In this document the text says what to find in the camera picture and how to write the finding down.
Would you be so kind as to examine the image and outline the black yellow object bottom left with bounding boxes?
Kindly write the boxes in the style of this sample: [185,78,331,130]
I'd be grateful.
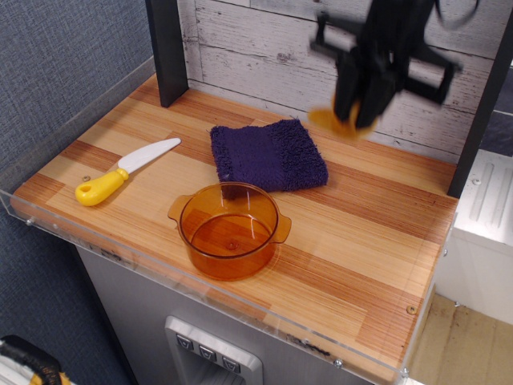
[1,335,73,385]

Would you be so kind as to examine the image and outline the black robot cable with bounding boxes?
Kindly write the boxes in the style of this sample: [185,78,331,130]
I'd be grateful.
[432,0,482,31]

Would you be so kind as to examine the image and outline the yellow handled white toy knife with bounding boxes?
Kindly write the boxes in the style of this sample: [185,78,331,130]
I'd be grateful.
[75,138,181,207]

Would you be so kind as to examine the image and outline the silver dispenser button panel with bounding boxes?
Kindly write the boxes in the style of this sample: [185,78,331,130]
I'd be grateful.
[165,316,264,385]

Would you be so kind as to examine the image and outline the grey toy fridge cabinet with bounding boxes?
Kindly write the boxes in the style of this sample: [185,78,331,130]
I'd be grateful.
[78,248,365,384]

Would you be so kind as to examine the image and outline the black right frame post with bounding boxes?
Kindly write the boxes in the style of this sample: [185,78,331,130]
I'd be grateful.
[447,13,512,198]

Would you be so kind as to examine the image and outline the black left frame post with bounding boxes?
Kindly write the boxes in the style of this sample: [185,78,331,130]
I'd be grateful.
[145,0,188,107]

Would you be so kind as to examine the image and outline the orange transparent plastic pot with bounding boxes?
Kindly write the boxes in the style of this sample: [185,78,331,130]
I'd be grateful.
[168,182,292,281]

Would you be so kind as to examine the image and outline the clear acrylic table guard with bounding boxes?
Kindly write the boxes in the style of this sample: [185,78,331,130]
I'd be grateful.
[1,63,457,384]

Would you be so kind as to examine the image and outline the white grey side appliance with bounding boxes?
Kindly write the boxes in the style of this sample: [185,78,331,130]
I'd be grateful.
[434,150,512,324]

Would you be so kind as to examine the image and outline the purple folded cloth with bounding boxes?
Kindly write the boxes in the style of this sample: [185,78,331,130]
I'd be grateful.
[210,120,329,192]

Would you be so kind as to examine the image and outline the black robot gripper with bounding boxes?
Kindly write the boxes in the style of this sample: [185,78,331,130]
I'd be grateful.
[311,1,461,129]

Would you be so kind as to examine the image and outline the black frame post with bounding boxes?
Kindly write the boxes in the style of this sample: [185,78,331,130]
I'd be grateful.
[447,13,512,198]
[145,0,188,107]

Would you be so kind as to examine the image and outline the yellow plush cheese toy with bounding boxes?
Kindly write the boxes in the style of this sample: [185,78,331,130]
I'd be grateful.
[307,102,378,141]

